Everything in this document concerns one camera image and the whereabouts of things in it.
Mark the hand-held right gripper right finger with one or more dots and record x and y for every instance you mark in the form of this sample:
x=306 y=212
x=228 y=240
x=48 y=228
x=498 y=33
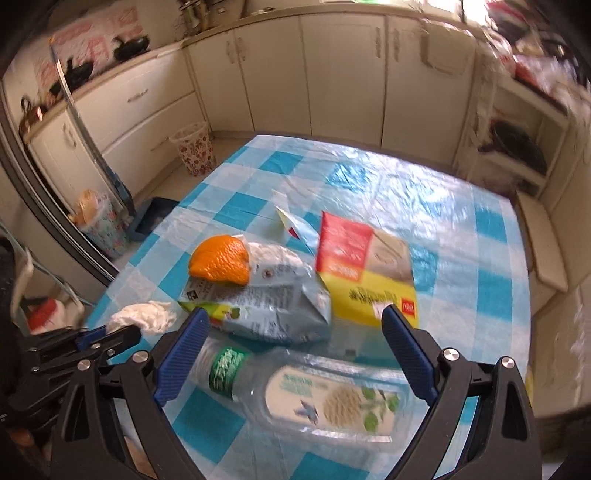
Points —
x=411 y=355

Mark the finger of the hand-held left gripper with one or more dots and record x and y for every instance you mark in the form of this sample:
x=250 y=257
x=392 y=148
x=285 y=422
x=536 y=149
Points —
x=41 y=383
x=90 y=340

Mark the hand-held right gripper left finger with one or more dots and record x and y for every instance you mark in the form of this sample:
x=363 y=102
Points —
x=184 y=355

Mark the clear bottle with green label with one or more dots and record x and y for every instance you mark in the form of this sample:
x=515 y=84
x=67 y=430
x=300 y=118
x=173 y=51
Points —
x=231 y=369

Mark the white tissue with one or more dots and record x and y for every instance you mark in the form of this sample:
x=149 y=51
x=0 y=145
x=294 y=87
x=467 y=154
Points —
x=143 y=316

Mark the clear plastic bottle green cap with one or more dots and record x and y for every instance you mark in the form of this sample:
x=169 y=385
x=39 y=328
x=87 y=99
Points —
x=323 y=401

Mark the red yellow snack bag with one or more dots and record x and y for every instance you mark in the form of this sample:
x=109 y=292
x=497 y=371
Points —
x=351 y=240

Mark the red and white plastic bag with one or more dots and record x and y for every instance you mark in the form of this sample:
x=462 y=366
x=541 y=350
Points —
x=46 y=314

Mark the orange peel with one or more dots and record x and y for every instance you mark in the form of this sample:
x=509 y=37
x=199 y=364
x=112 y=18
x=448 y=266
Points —
x=221 y=261

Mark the floral bin with liner bag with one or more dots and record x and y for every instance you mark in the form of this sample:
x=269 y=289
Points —
x=106 y=235

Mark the crumpled grey snack bag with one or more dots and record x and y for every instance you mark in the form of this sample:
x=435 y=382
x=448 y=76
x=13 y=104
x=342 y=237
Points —
x=281 y=300

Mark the cream cabinet beside rack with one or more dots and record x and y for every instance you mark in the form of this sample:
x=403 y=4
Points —
x=563 y=323

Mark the blue white checkered tablecloth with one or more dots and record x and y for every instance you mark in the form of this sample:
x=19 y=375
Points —
x=415 y=194

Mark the torn clear wrapper piece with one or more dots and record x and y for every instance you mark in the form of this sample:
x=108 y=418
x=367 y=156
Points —
x=298 y=226

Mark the small floral wastebasket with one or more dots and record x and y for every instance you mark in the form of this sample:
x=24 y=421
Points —
x=196 y=152

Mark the copper kettle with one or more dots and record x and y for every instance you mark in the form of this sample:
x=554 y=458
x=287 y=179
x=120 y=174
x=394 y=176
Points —
x=32 y=113

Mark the black pan with lid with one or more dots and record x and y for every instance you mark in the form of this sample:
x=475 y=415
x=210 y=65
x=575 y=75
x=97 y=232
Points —
x=517 y=143

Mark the cream cabinet with drawers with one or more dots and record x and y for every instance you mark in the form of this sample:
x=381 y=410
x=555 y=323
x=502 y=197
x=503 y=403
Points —
x=138 y=101

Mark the white shelf rack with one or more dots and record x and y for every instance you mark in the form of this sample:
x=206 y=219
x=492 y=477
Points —
x=554 y=115

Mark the cream cabinet with doors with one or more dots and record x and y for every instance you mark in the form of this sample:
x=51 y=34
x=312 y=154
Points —
x=341 y=69

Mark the black wok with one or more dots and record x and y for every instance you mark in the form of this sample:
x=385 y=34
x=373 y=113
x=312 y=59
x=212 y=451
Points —
x=131 y=48

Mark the pile of plastic bags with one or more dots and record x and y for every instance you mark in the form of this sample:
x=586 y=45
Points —
x=531 y=64

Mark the metal kitchenware rack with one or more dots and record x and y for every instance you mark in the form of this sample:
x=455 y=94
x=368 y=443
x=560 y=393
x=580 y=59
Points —
x=196 y=16

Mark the grey sliding door frame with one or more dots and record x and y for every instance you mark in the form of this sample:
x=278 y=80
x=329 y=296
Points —
x=41 y=203

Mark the pink patterned wall sticker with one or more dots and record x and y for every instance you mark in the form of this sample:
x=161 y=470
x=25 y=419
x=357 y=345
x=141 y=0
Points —
x=92 y=46

